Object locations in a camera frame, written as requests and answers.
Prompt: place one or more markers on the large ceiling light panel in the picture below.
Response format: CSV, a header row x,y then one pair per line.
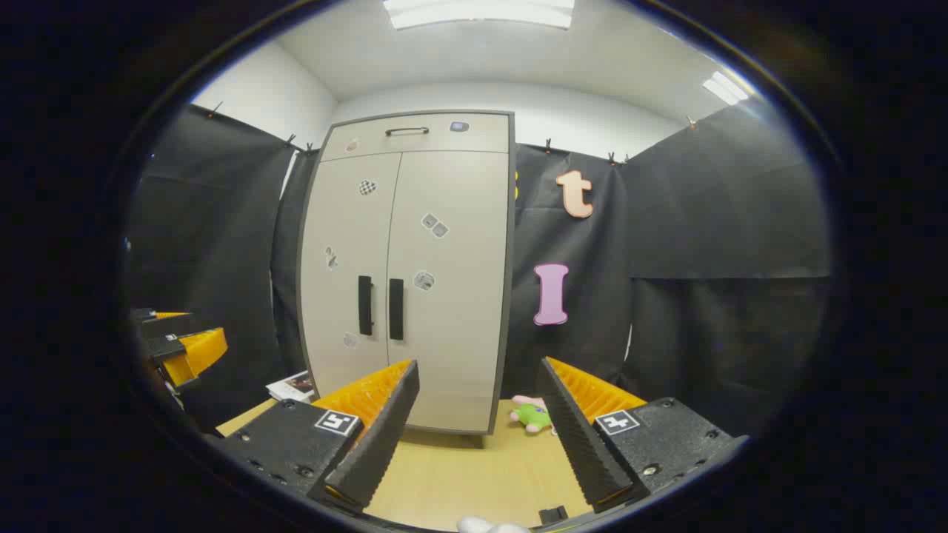
x,y
481,11

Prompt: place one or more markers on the green and pink plush toy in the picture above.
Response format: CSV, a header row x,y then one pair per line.
x,y
532,417

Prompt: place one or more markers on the black backdrop cloth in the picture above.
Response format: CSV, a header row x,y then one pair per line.
x,y
703,222

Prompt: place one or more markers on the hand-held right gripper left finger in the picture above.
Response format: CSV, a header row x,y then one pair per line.
x,y
385,437

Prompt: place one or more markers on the small ceiling light panel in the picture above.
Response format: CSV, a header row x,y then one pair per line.
x,y
726,87

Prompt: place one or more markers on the grey double-door shoe cabinet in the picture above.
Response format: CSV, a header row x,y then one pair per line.
x,y
510,259

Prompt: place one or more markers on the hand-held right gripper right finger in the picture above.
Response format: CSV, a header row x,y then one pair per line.
x,y
581,444

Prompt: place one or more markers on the grey shoe cabinet door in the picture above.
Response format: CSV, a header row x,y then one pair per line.
x,y
459,333
341,244

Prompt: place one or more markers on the grey cabinet drawer front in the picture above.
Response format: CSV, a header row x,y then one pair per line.
x,y
474,137

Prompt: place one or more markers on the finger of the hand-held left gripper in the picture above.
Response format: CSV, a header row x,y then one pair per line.
x,y
170,327
196,352

